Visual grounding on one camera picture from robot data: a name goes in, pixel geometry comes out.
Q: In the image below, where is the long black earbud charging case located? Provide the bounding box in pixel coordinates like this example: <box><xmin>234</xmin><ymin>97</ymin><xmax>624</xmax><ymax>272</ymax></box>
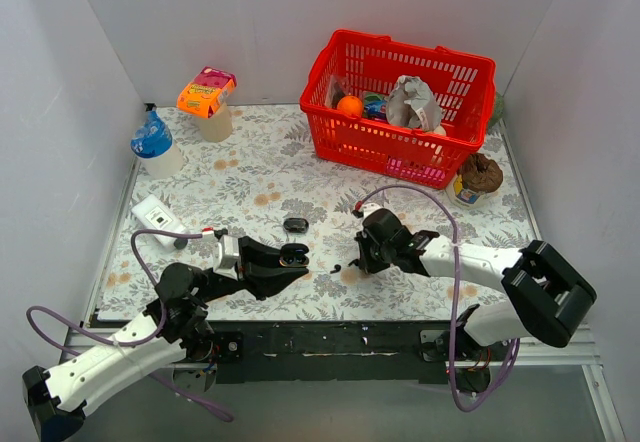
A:
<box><xmin>283</xmin><ymin>217</ymin><xmax>309</xmax><ymax>234</ymax></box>

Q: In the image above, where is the black case with gold line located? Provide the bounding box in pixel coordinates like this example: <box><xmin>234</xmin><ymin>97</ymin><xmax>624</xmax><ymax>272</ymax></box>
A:
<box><xmin>279</xmin><ymin>243</ymin><xmax>309</xmax><ymax>267</ymax></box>

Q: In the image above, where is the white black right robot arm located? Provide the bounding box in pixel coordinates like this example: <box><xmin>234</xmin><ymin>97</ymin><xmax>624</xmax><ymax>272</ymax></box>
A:
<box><xmin>354</xmin><ymin>203</ymin><xmax>597</xmax><ymax>360</ymax></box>

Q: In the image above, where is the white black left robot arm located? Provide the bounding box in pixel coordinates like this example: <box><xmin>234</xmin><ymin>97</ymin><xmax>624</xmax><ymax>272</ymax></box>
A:
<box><xmin>22</xmin><ymin>229</ymin><xmax>309</xmax><ymax>441</ymax></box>

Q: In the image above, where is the floral patterned table mat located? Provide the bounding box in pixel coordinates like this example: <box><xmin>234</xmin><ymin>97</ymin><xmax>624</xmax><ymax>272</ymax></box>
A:
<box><xmin>96</xmin><ymin>105</ymin><xmax>537</xmax><ymax>323</ymax></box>

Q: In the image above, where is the white tube black cap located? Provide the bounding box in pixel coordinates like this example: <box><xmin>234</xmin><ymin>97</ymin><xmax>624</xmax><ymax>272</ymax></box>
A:
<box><xmin>131</xmin><ymin>195</ymin><xmax>188</xmax><ymax>252</ymax></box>

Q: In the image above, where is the blue green snack packet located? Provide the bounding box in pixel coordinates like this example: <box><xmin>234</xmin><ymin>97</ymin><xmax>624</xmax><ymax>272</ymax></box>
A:
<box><xmin>362</xmin><ymin>91</ymin><xmax>388</xmax><ymax>122</ymax></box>

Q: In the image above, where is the beige paper cup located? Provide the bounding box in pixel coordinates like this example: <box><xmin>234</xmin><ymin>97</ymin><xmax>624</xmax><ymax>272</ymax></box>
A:
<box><xmin>196</xmin><ymin>103</ymin><xmax>233</xmax><ymax>143</ymax></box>

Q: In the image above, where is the crumpled grey white bag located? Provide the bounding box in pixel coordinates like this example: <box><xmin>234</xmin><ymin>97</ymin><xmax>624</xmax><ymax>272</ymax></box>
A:
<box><xmin>387</xmin><ymin>75</ymin><xmax>443</xmax><ymax>132</ymax></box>

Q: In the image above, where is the orange fruit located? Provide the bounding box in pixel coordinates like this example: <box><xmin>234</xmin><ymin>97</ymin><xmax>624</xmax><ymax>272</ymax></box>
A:
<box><xmin>336</xmin><ymin>95</ymin><xmax>364</xmax><ymax>117</ymax></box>

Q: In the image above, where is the white bottle blue cap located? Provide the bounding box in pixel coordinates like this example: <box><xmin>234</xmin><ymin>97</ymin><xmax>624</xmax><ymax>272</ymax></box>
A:
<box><xmin>130</xmin><ymin>109</ymin><xmax>184</xmax><ymax>179</ymax></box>

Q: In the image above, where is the clear dark snack packet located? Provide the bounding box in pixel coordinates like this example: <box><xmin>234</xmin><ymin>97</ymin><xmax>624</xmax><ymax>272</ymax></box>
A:
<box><xmin>325</xmin><ymin>74</ymin><xmax>349</xmax><ymax>109</ymax></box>

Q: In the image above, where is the red plastic shopping basket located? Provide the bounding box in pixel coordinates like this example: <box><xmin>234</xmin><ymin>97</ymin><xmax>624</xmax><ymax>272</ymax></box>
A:
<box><xmin>300</xmin><ymin>30</ymin><xmax>496</xmax><ymax>189</ymax></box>

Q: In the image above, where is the orange pink snack pack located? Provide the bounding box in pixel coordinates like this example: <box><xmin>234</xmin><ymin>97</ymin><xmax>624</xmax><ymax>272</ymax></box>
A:
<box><xmin>176</xmin><ymin>66</ymin><xmax>237</xmax><ymax>119</ymax></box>

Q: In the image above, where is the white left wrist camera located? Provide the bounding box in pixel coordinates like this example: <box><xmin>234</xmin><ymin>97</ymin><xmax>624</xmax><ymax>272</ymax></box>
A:
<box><xmin>201</xmin><ymin>227</ymin><xmax>240</xmax><ymax>280</ymax></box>

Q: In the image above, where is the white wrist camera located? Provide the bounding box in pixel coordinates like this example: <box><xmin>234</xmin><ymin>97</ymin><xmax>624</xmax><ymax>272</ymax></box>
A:
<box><xmin>201</xmin><ymin>227</ymin><xmax>240</xmax><ymax>280</ymax></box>
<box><xmin>352</xmin><ymin>201</ymin><xmax>382</xmax><ymax>219</ymax></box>

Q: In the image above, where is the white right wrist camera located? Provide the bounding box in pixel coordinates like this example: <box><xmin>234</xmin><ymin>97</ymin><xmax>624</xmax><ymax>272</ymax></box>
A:
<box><xmin>352</xmin><ymin>201</ymin><xmax>382</xmax><ymax>219</ymax></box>

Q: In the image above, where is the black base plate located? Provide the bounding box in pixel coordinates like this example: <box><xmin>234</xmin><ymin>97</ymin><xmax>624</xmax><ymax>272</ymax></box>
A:
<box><xmin>211</xmin><ymin>321</ymin><xmax>448</xmax><ymax>387</ymax></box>

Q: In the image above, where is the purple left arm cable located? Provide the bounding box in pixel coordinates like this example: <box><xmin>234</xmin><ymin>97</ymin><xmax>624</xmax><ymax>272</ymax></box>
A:
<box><xmin>25</xmin><ymin>229</ymin><xmax>236</xmax><ymax>423</ymax></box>

